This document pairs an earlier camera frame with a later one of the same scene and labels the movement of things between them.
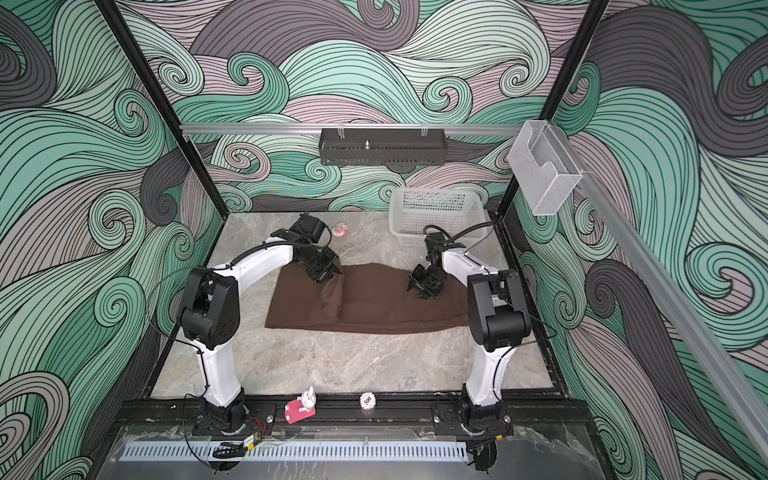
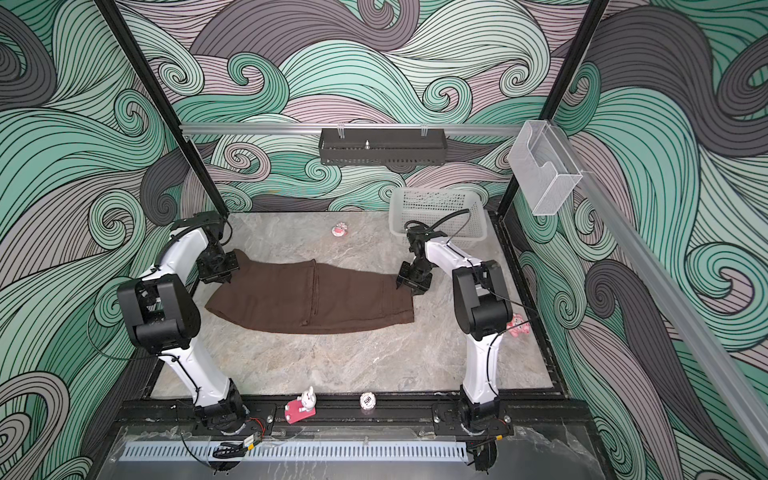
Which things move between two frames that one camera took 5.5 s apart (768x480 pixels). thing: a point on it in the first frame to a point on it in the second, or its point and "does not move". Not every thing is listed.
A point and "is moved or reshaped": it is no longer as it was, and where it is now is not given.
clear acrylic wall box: (545, 165) does not move
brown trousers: (366, 298) is moved or reshaped
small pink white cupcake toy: (340, 230) does not move
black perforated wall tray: (383, 146) does not move
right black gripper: (416, 282) to (420, 288)
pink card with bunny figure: (301, 408) does not move
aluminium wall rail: (282, 130) does not move
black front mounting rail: (191, 413) does not move
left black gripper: (332, 267) to (209, 277)
